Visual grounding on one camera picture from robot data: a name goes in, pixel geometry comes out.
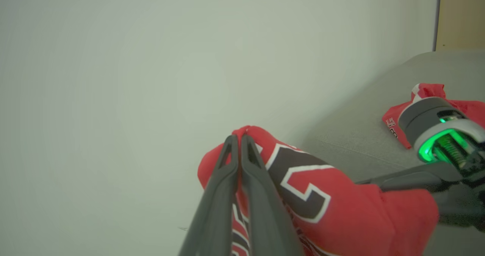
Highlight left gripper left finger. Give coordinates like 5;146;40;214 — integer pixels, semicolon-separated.
178;134;240;256

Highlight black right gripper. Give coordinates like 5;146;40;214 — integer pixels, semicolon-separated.
355;97;485;232

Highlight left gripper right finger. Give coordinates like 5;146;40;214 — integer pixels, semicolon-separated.
240;134;304;256

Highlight red white basketball jersey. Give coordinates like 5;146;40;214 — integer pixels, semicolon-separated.
197;125;440;256

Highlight red shorts with white stripe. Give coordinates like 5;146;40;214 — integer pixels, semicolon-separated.
382;83;485;150

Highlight grey fabric sofa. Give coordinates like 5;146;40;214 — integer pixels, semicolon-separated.
296;51;485;256

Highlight beige wooden panel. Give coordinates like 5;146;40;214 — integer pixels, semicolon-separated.
433;0;485;52

